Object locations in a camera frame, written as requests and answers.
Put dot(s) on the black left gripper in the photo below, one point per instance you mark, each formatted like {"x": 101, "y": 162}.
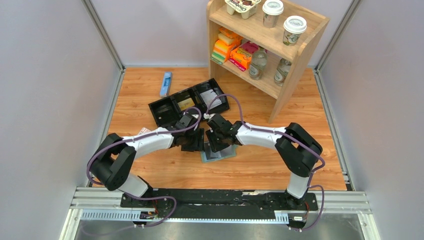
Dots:
{"x": 198, "y": 145}

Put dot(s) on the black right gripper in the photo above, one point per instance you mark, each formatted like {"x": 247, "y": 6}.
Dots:
{"x": 215, "y": 147}

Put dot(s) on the teal leather card holder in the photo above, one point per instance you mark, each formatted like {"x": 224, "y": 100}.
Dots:
{"x": 208, "y": 156}

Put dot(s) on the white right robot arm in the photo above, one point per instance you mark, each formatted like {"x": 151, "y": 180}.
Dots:
{"x": 298, "y": 149}

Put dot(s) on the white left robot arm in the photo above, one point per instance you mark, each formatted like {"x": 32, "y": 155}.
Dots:
{"x": 112, "y": 162}

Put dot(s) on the gold card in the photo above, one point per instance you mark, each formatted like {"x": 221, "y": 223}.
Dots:
{"x": 185, "y": 104}

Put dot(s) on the silver VIP card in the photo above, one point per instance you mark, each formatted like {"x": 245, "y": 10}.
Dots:
{"x": 208, "y": 97}

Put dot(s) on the black three-compartment tray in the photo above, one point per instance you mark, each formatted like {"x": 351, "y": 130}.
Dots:
{"x": 168, "y": 110}

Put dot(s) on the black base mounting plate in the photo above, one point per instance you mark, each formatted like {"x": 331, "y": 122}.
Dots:
{"x": 219, "y": 203}

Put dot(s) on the blue rectangular box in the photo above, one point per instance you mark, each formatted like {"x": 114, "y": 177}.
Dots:
{"x": 166, "y": 84}

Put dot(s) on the orange snack box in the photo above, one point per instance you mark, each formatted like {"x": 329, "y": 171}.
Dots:
{"x": 242, "y": 55}

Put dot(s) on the glass bottle left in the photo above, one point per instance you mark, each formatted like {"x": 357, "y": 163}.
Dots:
{"x": 258, "y": 63}

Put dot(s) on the glass bottle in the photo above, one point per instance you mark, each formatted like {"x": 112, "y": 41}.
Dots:
{"x": 258, "y": 63}
{"x": 282, "y": 71}

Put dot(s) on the glass bottle right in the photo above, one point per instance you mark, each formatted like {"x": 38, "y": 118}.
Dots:
{"x": 282, "y": 71}

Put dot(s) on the stacked colourful sponges pack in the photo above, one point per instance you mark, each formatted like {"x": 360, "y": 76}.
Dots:
{"x": 227, "y": 42}

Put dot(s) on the chocolate pudding cup pack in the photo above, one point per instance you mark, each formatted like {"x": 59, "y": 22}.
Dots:
{"x": 246, "y": 8}

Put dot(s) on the paper coffee cup right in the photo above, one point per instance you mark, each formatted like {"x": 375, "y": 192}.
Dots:
{"x": 293, "y": 26}

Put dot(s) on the paper coffee cup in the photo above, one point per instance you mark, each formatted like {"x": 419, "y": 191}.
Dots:
{"x": 272, "y": 9}
{"x": 293, "y": 26}

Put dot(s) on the paper coffee cup left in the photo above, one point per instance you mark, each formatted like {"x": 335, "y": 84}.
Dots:
{"x": 272, "y": 9}

